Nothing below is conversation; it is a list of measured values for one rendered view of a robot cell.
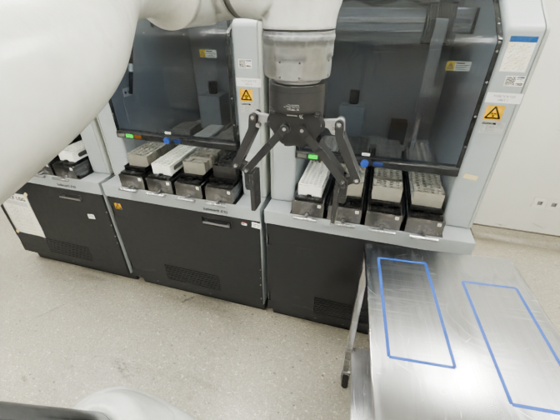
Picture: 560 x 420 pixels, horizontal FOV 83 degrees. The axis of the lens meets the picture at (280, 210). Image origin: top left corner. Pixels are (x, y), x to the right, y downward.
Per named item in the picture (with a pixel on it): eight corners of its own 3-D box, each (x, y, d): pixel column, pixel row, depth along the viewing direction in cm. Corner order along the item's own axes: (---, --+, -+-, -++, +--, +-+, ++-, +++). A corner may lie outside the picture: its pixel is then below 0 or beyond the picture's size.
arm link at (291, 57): (329, 32, 35) (325, 90, 38) (340, 27, 42) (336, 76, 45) (251, 31, 37) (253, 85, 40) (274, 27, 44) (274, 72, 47)
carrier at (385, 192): (400, 200, 129) (403, 187, 126) (400, 202, 127) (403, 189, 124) (371, 196, 132) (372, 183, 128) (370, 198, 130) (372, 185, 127)
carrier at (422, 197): (441, 206, 125) (445, 192, 122) (441, 208, 124) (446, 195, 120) (409, 202, 128) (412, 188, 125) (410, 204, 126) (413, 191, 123)
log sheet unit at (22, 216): (17, 232, 205) (-11, 183, 186) (50, 240, 199) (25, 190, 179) (13, 235, 203) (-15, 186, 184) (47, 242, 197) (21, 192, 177)
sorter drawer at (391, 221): (372, 159, 184) (374, 144, 179) (397, 162, 181) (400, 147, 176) (362, 232, 125) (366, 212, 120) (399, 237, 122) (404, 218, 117)
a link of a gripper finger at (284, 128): (291, 130, 44) (283, 123, 44) (245, 177, 51) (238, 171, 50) (297, 122, 48) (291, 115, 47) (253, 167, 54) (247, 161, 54)
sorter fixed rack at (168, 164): (185, 152, 175) (183, 142, 172) (202, 154, 173) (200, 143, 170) (152, 175, 151) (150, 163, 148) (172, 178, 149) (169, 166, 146)
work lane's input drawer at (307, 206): (319, 153, 191) (320, 139, 186) (342, 156, 188) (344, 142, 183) (287, 219, 132) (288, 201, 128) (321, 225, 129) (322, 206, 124)
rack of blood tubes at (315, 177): (312, 167, 159) (312, 156, 155) (332, 170, 156) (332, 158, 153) (297, 197, 135) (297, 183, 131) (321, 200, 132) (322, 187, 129)
